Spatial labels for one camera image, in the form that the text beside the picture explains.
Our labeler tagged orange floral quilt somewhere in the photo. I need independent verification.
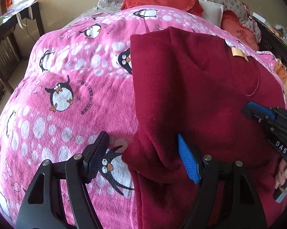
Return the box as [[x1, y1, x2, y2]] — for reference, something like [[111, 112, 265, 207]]
[[273, 60, 287, 115]]

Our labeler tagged dark red fleece garment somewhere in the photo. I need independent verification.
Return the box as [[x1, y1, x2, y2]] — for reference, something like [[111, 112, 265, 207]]
[[121, 26, 287, 229]]

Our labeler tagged pink penguin print blanket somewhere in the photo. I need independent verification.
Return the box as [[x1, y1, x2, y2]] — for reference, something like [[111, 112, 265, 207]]
[[0, 5, 287, 229]]

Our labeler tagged small red heart pillow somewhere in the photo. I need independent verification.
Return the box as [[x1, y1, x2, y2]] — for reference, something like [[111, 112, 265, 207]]
[[220, 10, 260, 51]]

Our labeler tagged person's right hand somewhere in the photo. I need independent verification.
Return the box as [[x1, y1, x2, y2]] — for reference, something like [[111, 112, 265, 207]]
[[275, 159, 287, 197]]

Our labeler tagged dark carved wooden headboard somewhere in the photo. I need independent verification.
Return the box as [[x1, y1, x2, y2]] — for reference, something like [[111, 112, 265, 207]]
[[253, 17, 287, 77]]

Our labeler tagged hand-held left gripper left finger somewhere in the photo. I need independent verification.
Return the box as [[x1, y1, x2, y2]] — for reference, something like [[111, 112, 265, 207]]
[[15, 131, 110, 229]]

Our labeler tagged white pillow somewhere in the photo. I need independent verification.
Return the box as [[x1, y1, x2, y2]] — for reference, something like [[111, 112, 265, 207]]
[[195, 0, 224, 27]]

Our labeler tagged black cable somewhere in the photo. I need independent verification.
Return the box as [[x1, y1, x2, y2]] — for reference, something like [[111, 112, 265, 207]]
[[26, 19, 36, 42]]

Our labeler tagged dark wooden desk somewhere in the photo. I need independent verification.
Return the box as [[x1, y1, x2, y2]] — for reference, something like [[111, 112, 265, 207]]
[[0, 1, 45, 96]]

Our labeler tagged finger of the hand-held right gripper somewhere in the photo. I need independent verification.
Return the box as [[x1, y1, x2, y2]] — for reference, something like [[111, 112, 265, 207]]
[[247, 102, 277, 121], [241, 106, 274, 130]]

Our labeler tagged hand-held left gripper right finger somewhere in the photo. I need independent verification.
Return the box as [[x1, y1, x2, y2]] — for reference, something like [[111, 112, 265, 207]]
[[177, 134, 268, 229]]

